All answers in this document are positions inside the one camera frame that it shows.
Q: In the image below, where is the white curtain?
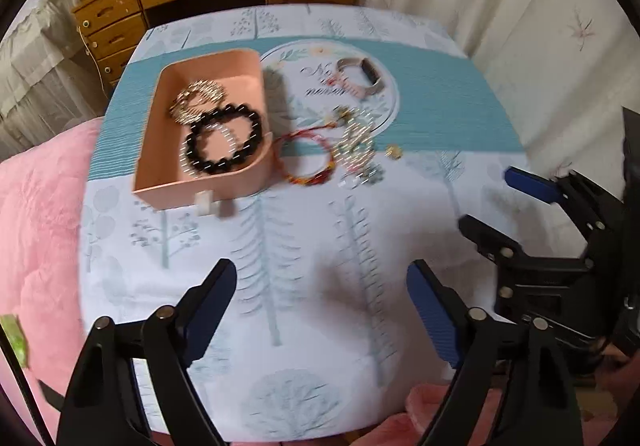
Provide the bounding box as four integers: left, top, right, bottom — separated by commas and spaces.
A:
361, 0, 639, 195

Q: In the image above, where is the small gold charm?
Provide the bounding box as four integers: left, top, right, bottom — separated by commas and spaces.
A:
385, 144, 404, 160

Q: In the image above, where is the black bead bracelet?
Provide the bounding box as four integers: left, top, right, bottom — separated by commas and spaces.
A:
183, 102, 263, 175

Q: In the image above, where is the green candy wrapper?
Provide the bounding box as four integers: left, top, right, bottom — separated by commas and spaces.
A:
0, 314, 29, 368

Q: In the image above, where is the white lace cover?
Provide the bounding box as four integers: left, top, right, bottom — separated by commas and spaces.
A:
1, 0, 108, 160

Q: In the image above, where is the pink jewelry tray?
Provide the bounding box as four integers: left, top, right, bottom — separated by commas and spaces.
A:
134, 48, 273, 210

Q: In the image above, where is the printed tree tablecloth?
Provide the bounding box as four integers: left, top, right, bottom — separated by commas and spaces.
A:
79, 5, 550, 442

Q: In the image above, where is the pink smart watch band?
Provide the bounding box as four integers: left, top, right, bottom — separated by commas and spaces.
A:
333, 57, 386, 100

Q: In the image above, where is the red string bracelet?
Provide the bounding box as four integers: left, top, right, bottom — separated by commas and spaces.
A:
273, 122, 342, 187

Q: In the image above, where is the pink fleece blanket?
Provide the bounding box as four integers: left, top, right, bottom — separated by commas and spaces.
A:
1, 119, 102, 432

